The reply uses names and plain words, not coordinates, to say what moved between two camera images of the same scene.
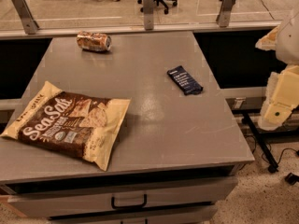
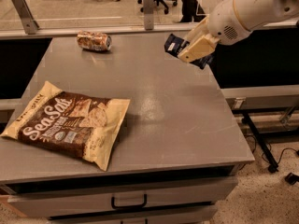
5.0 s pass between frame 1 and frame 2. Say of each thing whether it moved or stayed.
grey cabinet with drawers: stayed
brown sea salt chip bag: stayed
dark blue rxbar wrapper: moved
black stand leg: stayed
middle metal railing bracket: stayed
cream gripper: moved
